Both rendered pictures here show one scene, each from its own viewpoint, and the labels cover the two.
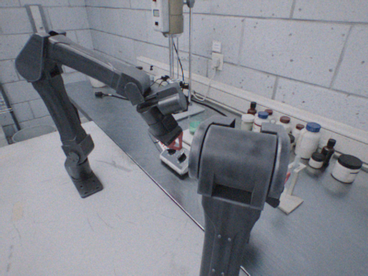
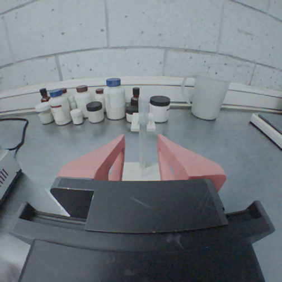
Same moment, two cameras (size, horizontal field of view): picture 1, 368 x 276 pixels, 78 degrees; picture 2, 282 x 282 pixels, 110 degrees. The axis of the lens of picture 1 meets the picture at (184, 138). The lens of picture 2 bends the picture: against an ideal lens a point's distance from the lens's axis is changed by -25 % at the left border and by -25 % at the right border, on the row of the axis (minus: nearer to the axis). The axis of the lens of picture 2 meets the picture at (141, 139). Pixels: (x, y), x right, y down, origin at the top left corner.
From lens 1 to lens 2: 0.53 m
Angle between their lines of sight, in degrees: 44
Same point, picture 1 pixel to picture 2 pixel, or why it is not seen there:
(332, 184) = (160, 128)
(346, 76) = (117, 32)
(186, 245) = not seen: outside the picture
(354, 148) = (149, 92)
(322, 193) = not seen: hidden behind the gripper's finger
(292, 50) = (60, 23)
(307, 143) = (117, 100)
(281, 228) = not seen: hidden behind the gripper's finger
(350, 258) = (240, 190)
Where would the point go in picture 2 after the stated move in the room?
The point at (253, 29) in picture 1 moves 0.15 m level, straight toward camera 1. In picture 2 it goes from (15, 20) to (10, 9)
